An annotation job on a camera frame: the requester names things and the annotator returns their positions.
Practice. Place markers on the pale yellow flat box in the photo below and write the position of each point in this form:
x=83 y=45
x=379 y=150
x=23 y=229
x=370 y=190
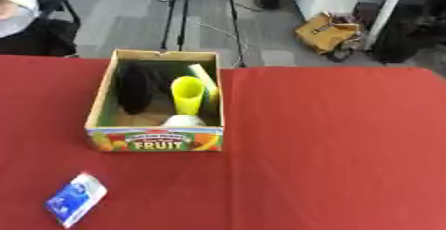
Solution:
x=206 y=78

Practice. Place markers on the tan cardboard box green inside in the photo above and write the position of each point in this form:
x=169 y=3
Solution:
x=154 y=142

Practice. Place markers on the yellow plastic cup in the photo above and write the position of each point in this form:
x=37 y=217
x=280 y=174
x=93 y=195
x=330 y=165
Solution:
x=187 y=96

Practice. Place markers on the white round object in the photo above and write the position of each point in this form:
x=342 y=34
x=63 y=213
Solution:
x=183 y=121

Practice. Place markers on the black oval object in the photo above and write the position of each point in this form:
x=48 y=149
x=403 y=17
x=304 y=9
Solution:
x=135 y=88

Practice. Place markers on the black tripod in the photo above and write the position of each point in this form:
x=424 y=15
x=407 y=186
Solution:
x=180 y=11

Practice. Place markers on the tan bag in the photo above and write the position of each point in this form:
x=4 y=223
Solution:
x=326 y=33

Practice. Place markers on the blue and white packet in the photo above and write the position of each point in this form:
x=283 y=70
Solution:
x=75 y=199

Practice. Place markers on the black chair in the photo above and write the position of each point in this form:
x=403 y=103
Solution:
x=55 y=25

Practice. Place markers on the black bag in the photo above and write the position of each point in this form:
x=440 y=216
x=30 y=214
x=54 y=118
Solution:
x=403 y=38

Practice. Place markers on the person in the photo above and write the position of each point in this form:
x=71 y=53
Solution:
x=17 y=5

